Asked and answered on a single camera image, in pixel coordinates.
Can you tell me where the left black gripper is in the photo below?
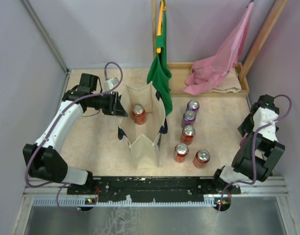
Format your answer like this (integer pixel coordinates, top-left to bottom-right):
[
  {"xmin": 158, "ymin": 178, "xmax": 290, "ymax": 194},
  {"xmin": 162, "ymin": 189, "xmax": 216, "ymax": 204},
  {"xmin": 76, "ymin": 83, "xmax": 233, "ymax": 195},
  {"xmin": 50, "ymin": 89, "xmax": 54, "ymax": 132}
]
[{"xmin": 91, "ymin": 91, "xmax": 128, "ymax": 117}]

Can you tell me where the red soda can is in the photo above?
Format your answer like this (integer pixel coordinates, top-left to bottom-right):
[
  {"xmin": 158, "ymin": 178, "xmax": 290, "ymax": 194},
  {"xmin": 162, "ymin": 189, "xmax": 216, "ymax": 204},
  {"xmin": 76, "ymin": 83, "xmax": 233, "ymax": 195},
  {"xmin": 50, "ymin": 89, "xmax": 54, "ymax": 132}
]
[
  {"xmin": 181, "ymin": 125, "xmax": 196, "ymax": 145},
  {"xmin": 174, "ymin": 143, "xmax": 189, "ymax": 163},
  {"xmin": 193, "ymin": 149, "xmax": 210, "ymax": 168},
  {"xmin": 133, "ymin": 104, "xmax": 146, "ymax": 125}
]

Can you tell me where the cream canvas tote bag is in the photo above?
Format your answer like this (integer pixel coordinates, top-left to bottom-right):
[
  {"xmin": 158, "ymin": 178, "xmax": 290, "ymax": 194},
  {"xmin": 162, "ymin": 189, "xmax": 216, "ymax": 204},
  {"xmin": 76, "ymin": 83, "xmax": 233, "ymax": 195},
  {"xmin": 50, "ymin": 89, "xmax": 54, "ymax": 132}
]
[{"xmin": 117, "ymin": 83, "xmax": 168, "ymax": 168}]

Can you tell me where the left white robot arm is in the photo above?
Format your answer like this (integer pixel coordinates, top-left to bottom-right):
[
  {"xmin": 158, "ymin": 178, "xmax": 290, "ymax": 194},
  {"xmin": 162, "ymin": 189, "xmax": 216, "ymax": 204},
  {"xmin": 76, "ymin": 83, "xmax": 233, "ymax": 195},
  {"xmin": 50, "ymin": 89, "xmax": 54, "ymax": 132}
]
[{"xmin": 23, "ymin": 73, "xmax": 128, "ymax": 194}]

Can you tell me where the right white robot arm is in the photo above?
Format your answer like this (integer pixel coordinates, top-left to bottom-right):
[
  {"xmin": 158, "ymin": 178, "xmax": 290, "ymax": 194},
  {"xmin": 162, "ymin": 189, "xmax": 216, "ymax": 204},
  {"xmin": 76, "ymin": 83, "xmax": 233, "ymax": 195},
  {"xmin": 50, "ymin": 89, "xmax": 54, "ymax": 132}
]
[{"xmin": 211, "ymin": 94, "xmax": 289, "ymax": 194}]

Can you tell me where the green hanging shirt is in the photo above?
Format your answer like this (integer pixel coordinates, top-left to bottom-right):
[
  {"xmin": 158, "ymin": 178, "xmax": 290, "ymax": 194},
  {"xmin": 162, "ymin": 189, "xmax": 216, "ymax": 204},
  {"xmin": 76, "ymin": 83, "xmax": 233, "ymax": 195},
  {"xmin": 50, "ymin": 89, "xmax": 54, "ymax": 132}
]
[{"xmin": 147, "ymin": 1, "xmax": 173, "ymax": 116}]

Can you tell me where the front purple soda can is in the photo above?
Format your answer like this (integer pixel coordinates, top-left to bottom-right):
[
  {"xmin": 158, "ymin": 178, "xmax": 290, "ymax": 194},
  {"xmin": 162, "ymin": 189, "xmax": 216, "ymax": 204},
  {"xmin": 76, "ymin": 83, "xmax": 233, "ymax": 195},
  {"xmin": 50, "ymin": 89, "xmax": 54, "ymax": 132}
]
[{"xmin": 181, "ymin": 110, "xmax": 196, "ymax": 128}]

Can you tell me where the purple soda can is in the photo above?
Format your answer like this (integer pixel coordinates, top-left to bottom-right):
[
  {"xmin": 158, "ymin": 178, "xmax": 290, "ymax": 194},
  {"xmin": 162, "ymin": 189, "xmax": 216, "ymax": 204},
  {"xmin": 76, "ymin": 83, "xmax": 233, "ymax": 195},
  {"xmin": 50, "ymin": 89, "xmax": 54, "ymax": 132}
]
[
  {"xmin": 181, "ymin": 110, "xmax": 196, "ymax": 128},
  {"xmin": 186, "ymin": 100, "xmax": 200, "ymax": 113}
]

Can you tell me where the wooden tray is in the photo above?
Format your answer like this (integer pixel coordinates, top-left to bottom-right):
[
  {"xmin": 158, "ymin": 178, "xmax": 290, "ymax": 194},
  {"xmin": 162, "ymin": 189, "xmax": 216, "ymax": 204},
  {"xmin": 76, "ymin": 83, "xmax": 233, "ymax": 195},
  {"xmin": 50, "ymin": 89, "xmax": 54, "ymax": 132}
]
[{"xmin": 168, "ymin": 62, "xmax": 250, "ymax": 98}]

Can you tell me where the back purple soda can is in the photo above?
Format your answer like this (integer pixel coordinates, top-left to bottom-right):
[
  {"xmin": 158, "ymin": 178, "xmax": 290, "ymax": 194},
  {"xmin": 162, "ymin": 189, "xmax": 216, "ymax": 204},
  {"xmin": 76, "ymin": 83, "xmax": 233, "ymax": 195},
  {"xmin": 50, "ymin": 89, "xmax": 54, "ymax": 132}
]
[{"xmin": 186, "ymin": 100, "xmax": 200, "ymax": 113}]

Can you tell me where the pink hanging cloth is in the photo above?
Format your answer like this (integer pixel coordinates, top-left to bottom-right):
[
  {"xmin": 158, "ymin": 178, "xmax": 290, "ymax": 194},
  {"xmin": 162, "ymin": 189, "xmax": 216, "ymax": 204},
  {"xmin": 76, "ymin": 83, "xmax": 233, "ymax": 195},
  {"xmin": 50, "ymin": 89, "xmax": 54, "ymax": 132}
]
[{"xmin": 182, "ymin": 0, "xmax": 254, "ymax": 95}]

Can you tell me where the beige folded cloth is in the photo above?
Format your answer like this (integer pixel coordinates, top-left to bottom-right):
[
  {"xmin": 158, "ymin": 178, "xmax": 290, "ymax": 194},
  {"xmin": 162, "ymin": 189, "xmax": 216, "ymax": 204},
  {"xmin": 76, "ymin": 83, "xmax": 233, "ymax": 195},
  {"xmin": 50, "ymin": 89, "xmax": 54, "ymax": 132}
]
[{"xmin": 211, "ymin": 69, "xmax": 242, "ymax": 93}]

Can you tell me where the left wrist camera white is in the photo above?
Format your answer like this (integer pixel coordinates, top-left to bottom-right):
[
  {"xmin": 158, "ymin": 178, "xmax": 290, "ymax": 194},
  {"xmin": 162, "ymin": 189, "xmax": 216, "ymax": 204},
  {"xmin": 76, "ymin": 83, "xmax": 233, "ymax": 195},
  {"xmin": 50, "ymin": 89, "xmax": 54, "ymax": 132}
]
[{"xmin": 104, "ymin": 77, "xmax": 119, "ymax": 92}]

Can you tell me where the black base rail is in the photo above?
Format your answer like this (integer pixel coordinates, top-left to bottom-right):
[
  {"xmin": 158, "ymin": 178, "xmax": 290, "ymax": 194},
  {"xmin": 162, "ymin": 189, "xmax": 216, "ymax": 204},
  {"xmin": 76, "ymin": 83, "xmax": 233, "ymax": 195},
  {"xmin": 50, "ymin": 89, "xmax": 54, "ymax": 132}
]
[{"xmin": 67, "ymin": 176, "xmax": 227, "ymax": 203}]

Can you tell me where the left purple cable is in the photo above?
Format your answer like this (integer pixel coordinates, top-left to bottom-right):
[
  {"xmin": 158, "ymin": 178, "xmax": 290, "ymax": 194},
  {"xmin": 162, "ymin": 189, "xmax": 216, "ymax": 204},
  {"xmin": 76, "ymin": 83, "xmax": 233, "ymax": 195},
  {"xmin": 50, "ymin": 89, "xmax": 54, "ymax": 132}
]
[{"xmin": 24, "ymin": 61, "xmax": 123, "ymax": 216}]

